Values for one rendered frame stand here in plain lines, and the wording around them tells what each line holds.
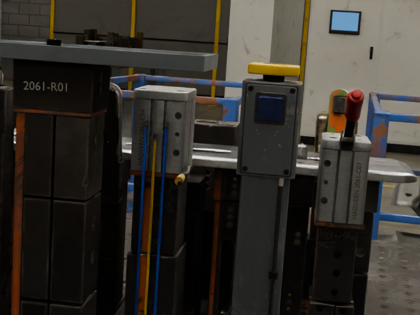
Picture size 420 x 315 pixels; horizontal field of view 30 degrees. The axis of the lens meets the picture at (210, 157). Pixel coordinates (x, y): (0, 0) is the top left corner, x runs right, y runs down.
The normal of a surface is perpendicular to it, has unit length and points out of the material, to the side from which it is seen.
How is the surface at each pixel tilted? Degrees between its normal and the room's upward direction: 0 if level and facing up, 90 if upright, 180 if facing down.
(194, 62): 90
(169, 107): 90
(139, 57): 90
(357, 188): 90
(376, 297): 0
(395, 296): 0
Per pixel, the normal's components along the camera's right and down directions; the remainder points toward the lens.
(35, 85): -0.13, 0.14
